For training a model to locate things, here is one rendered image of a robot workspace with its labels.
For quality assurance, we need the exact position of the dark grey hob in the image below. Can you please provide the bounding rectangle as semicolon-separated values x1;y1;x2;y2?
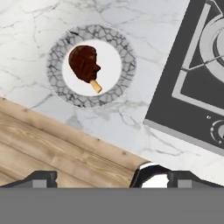
143;0;224;157

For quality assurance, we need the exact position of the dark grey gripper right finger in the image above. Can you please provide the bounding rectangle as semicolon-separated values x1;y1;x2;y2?
167;171;224;188

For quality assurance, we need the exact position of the white plate with marbled rim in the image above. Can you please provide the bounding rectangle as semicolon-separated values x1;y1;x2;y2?
45;24;137;109

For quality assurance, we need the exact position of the brown meat drumstick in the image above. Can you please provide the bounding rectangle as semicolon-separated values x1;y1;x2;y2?
67;45;103;95

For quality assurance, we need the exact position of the silver hob knob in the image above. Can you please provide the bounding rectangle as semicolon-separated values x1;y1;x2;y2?
210;119;224;146

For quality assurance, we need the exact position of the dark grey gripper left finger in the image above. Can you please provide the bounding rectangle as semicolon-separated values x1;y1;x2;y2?
2;171;58;188

